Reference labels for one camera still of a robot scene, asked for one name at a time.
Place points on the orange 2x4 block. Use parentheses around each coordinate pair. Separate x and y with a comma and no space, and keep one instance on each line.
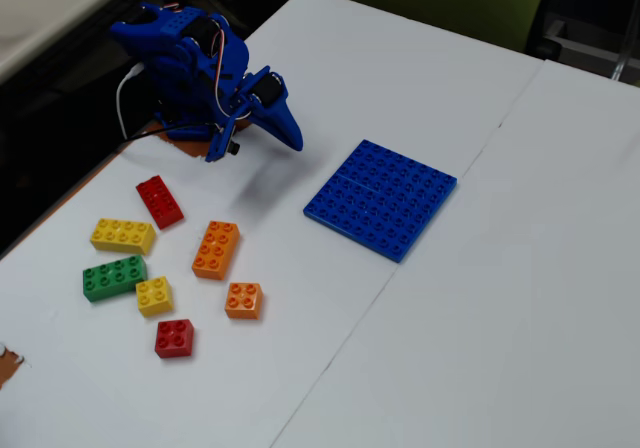
(215,248)

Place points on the red 2x4 block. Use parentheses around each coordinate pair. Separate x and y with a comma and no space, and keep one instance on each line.
(160,200)

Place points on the red 2x2 block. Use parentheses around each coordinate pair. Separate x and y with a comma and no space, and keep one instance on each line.
(173,337)

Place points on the white side table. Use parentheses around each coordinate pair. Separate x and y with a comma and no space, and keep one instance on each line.
(50,13)

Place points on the blue gripper with motor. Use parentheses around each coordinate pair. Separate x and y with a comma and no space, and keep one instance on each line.
(278,116)

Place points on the blue 8x8 base plate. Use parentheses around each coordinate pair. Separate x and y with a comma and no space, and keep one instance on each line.
(380,198)

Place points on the yellow 2x4 block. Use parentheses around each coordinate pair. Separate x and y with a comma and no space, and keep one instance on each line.
(122,233)

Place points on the white foam board sheet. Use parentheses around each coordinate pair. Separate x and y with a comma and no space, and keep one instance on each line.
(380,83)

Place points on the orange 2x2 block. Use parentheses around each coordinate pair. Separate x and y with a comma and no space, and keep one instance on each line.
(243,299)

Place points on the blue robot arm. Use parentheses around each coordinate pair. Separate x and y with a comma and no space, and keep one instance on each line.
(210,83)

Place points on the black chair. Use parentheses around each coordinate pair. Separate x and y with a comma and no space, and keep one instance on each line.
(590,3)

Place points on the green 2x4 block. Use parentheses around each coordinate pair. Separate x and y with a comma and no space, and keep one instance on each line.
(112,278)

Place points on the yellow 2x2 block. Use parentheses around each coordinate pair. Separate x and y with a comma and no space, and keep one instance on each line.
(154,295)

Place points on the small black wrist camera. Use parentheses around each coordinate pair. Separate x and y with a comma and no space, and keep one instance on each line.
(233,147)

